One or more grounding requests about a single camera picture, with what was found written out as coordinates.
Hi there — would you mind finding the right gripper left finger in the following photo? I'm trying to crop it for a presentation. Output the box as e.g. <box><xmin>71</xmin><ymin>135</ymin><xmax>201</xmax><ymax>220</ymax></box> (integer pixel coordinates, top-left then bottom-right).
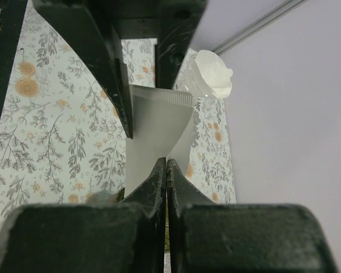
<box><xmin>123</xmin><ymin>158</ymin><xmax>167</xmax><ymax>219</ymax></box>

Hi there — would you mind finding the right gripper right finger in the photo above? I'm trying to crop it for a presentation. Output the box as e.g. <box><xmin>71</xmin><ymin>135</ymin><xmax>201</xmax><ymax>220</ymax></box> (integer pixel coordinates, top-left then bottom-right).
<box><xmin>167</xmin><ymin>159</ymin><xmax>216</xmax><ymax>219</ymax></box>

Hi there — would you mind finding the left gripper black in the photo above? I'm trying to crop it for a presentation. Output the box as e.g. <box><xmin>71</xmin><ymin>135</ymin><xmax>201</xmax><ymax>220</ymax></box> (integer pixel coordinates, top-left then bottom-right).
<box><xmin>33</xmin><ymin>1</ymin><xmax>208</xmax><ymax>138</ymax></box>

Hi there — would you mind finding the white paper coffee filter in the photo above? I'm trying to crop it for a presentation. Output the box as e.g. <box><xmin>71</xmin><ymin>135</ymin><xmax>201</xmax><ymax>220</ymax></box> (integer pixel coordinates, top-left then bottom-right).
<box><xmin>193</xmin><ymin>50</ymin><xmax>233</xmax><ymax>99</ymax></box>

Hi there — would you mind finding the dark olive glass dripper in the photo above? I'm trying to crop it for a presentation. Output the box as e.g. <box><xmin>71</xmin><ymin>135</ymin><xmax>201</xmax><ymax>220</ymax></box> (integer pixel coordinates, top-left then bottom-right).
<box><xmin>115</xmin><ymin>188</ymin><xmax>125</xmax><ymax>202</ymax></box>

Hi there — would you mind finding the clear glass dripper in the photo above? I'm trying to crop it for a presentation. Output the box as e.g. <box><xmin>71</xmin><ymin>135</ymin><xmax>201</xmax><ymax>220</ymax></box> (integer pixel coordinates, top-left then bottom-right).
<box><xmin>178</xmin><ymin>55</ymin><xmax>216</xmax><ymax>99</ymax></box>

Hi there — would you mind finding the floral tablecloth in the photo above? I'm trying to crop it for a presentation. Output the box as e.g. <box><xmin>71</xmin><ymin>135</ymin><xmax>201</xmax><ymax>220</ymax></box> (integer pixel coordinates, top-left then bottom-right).
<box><xmin>0</xmin><ymin>1</ymin><xmax>236</xmax><ymax>228</ymax></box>

